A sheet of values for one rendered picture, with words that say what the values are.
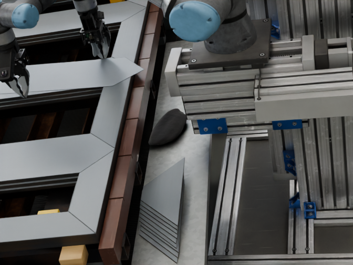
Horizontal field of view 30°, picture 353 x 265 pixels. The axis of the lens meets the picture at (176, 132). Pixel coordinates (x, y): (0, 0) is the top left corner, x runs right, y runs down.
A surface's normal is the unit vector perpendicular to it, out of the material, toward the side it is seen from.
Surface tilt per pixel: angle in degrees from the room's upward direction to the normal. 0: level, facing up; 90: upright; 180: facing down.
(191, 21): 94
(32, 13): 90
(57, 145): 0
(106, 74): 0
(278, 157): 90
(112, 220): 0
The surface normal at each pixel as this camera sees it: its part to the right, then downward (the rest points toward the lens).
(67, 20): -0.20, -0.79
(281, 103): -0.15, 0.62
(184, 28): -0.33, 0.67
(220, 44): -0.44, 0.35
